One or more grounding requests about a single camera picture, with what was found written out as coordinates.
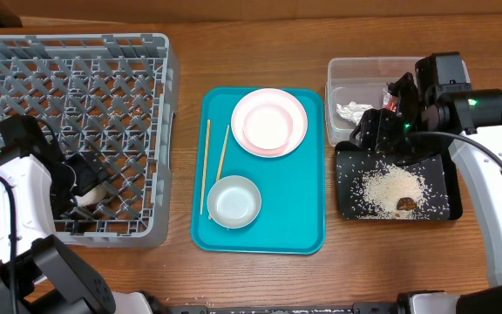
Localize left wooden chopstick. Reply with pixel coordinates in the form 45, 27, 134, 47
200, 119, 211, 215

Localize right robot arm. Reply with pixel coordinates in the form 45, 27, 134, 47
335, 87, 502, 313

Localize grey plastic dish rack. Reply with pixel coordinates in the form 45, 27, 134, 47
0, 33, 180, 248

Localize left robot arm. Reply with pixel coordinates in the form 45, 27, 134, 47
0, 147, 117, 313

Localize wooden chopstick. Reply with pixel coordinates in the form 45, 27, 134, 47
200, 119, 211, 215
207, 124, 231, 221

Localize teal plastic tray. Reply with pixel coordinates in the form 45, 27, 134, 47
191, 87, 327, 255

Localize large white plate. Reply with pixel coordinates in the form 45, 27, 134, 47
231, 88, 308, 158

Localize white tissue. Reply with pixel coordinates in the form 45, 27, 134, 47
336, 101, 373, 125

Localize clear plastic waste bin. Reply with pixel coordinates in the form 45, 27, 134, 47
324, 57, 472, 148

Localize spilled rice pile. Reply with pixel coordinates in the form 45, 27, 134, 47
337, 150, 451, 220

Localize red snack wrapper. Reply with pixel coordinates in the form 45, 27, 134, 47
382, 89, 397, 112

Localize grey bowl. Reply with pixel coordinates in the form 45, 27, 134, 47
207, 175, 261, 229

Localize right wooden chopstick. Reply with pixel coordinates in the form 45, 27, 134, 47
207, 124, 231, 221

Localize black food waste tray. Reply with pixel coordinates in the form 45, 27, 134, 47
334, 140, 464, 222

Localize white paper cup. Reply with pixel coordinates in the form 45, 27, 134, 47
75, 185, 106, 207

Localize brown food scrap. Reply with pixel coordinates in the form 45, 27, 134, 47
397, 197, 417, 211

